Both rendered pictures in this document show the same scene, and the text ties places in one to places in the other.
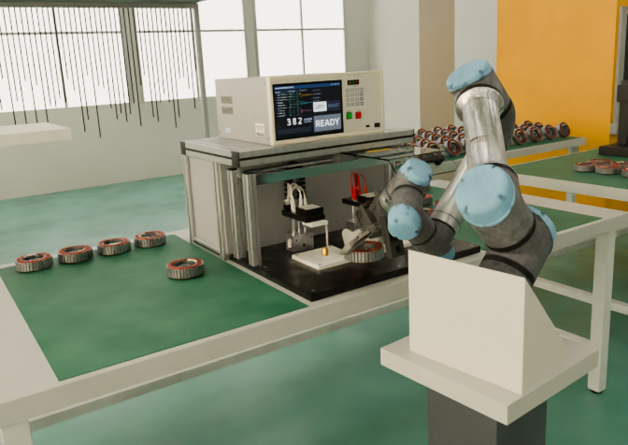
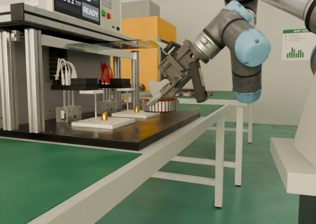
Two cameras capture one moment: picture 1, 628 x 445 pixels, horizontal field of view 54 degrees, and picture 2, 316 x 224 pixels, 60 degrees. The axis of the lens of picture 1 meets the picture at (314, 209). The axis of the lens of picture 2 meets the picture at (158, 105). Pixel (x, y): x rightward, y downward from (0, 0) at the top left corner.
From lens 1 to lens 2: 1.12 m
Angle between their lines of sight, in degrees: 36
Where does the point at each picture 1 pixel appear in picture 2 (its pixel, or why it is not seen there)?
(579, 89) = (142, 71)
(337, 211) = (84, 98)
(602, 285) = (221, 144)
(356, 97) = (107, 1)
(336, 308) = (162, 154)
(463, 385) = not seen: outside the picture
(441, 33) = not seen: hidden behind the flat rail
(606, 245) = (222, 121)
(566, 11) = (134, 36)
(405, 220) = (265, 40)
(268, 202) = not seen: hidden behind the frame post
